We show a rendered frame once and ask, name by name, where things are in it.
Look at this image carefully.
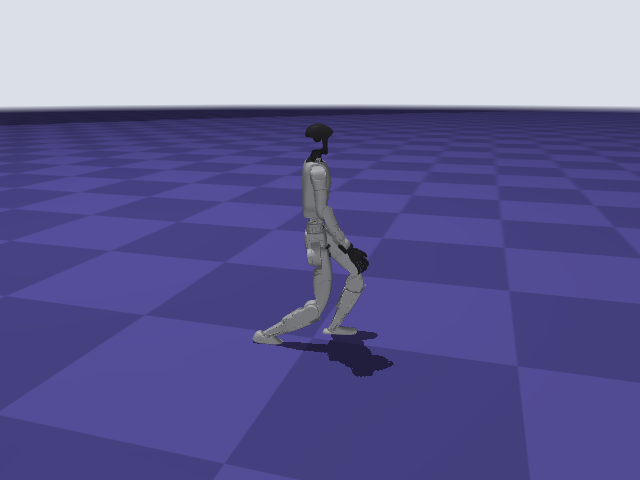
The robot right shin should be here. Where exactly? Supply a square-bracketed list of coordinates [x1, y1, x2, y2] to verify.
[263, 305, 321, 338]

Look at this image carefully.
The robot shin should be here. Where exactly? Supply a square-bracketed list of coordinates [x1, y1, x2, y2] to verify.
[329, 284, 366, 331]
[263, 305, 321, 338]

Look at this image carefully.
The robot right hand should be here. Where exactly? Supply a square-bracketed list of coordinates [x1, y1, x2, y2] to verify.
[338, 243, 369, 274]

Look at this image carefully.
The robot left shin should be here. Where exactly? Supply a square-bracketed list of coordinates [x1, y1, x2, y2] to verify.
[329, 284, 366, 331]

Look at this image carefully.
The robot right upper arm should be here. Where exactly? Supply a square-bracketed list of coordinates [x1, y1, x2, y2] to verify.
[310, 166, 330, 220]

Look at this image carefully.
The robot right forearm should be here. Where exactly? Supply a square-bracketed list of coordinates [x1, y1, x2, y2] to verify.
[322, 207, 351, 250]

